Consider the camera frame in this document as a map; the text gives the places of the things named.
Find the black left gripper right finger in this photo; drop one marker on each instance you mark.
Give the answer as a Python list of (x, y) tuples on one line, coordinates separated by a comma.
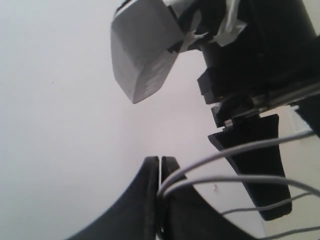
[(185, 215)]

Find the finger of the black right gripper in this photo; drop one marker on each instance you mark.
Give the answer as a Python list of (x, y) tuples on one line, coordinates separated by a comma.
[(309, 111), (264, 161)]

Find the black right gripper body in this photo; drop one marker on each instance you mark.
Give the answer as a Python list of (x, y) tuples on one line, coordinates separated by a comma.
[(252, 84)]

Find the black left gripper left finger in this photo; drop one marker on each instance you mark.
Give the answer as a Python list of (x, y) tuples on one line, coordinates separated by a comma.
[(133, 215)]

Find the white wired earphones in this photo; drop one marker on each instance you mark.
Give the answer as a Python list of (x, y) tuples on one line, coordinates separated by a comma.
[(174, 182)]

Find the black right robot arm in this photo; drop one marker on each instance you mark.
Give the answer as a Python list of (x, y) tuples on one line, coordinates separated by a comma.
[(266, 27)]

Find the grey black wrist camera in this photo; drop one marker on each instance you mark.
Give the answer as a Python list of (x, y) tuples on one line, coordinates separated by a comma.
[(145, 40)]

